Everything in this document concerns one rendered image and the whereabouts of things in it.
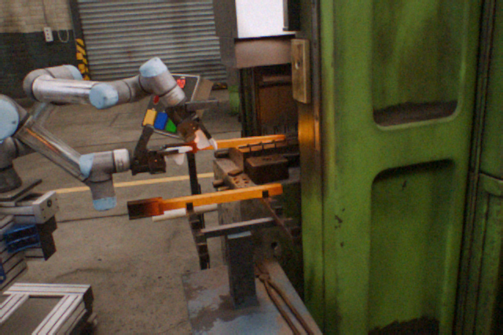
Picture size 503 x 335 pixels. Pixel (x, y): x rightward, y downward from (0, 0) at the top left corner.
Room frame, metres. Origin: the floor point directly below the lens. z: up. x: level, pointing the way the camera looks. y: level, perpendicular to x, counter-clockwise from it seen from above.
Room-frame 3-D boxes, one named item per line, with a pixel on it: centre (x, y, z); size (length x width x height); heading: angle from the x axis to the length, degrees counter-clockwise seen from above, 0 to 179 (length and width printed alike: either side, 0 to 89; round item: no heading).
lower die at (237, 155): (1.59, -0.16, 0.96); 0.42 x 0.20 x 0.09; 106
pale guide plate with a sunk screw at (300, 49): (1.26, -0.17, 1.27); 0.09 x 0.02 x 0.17; 16
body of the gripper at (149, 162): (1.42, 0.34, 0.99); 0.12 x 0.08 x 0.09; 106
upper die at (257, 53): (1.59, -0.16, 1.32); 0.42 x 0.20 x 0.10; 106
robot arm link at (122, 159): (1.40, 0.41, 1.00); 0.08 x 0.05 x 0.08; 16
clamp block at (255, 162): (1.38, -0.06, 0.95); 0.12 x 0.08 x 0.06; 106
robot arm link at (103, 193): (1.40, 0.50, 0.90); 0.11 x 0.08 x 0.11; 23
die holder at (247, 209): (1.54, -0.18, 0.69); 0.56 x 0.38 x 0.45; 106
